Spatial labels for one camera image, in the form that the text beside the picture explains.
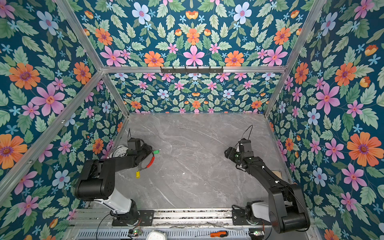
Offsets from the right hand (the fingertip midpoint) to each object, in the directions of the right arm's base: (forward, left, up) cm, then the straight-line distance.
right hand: (228, 152), depth 89 cm
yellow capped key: (-10, +55, -7) cm, 56 cm away
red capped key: (-1, +48, -7) cm, 48 cm away
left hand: (+8, +49, -1) cm, 49 cm away
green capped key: (+4, +46, -5) cm, 47 cm away
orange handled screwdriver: (-40, +7, -5) cm, 41 cm away
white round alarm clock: (+3, +68, -2) cm, 68 cm away
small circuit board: (-39, +48, -8) cm, 63 cm away
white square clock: (-40, +38, -6) cm, 55 cm away
